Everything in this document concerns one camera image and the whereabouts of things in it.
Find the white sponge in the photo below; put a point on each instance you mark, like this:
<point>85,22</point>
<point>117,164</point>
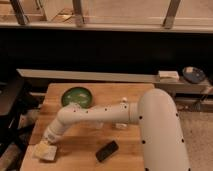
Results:
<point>44,151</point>

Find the black chair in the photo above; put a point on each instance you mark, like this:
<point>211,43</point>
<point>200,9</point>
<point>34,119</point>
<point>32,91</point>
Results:
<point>15,100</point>

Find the beige box on shelf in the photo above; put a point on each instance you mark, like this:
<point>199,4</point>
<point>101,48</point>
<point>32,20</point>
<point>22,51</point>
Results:
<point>168,76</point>

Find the black rectangular block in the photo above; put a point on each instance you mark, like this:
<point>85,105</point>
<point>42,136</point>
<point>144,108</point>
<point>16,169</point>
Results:
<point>106,151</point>

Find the long grey shelf board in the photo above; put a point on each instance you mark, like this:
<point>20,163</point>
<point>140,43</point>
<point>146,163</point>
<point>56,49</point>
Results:
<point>95,76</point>

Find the metal frame leg right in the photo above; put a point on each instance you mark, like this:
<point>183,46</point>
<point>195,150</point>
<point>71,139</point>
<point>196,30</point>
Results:
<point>171,14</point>

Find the metal frame leg middle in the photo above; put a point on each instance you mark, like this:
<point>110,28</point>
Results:
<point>77,8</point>

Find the metal frame leg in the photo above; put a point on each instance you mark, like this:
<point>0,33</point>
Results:
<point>77,8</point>
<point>171,14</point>
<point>19,13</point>

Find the metal frame leg left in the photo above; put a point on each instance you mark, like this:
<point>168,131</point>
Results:
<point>19,13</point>

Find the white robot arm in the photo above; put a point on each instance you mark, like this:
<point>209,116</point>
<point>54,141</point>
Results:
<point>161,136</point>

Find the dark blue plate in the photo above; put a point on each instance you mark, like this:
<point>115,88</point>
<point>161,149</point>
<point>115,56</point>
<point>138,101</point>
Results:
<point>193,75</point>

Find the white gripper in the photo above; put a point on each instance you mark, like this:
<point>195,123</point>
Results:
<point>53,134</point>

